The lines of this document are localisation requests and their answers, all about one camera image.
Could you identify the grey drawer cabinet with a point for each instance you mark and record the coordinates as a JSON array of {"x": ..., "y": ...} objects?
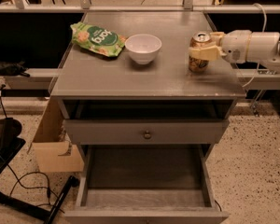
[{"x": 86, "y": 76}]

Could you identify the green snack bag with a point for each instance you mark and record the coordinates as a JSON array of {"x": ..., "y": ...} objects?
[{"x": 97, "y": 39}]

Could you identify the grey open middle drawer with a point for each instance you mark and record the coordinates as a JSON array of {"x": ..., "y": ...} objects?
[{"x": 145, "y": 185}]

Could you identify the black stand base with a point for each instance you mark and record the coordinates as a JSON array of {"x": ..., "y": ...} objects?
[{"x": 10, "y": 145}]

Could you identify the metal rail frame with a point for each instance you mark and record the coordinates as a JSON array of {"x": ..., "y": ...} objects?
[{"x": 137, "y": 3}]

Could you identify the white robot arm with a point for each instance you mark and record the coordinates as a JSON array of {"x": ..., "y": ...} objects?
[{"x": 262, "y": 48}]

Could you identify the cardboard box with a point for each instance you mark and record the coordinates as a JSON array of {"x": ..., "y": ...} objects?
[{"x": 53, "y": 149}]

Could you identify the white bowl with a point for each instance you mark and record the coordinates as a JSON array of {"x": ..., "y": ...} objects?
[{"x": 143, "y": 48}]

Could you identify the orange soda can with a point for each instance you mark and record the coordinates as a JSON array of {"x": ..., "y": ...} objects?
[{"x": 197, "y": 63}]

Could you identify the black cloth on rail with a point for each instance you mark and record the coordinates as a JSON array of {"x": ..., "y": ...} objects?
[{"x": 13, "y": 69}]

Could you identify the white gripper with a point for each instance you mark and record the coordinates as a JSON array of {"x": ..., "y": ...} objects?
[{"x": 235, "y": 46}]

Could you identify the grey top drawer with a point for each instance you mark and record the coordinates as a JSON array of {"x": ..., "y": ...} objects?
[{"x": 147, "y": 122}]

